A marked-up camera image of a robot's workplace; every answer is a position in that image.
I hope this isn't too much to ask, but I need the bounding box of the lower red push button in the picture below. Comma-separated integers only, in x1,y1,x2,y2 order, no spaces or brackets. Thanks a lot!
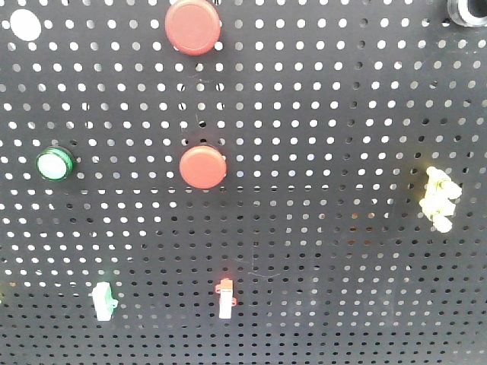
180,145,227,189

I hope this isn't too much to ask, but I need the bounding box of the red push button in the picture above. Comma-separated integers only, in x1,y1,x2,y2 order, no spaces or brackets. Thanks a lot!
164,0,221,56
180,145,227,189

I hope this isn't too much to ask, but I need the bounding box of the black perforated pegboard panel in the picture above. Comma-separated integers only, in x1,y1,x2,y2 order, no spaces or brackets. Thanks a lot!
1,1,486,364

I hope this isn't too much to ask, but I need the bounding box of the upper red push button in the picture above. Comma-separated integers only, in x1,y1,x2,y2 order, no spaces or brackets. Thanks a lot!
164,0,221,56

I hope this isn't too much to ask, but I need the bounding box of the green illuminated push button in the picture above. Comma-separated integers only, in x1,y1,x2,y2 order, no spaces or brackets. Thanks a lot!
36,146,75,181

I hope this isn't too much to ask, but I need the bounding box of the upper white round button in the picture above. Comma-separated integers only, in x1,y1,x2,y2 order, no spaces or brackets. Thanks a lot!
10,9,42,42

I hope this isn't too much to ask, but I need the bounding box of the red white toggle switch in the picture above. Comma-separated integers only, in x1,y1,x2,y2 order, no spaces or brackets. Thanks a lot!
215,278,237,319

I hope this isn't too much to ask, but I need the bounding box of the green white toggle switch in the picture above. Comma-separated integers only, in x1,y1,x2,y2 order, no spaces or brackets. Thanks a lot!
91,281,118,322

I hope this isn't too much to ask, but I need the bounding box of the yellow lever switch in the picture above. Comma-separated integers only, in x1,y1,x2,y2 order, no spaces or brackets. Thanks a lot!
419,166,463,233

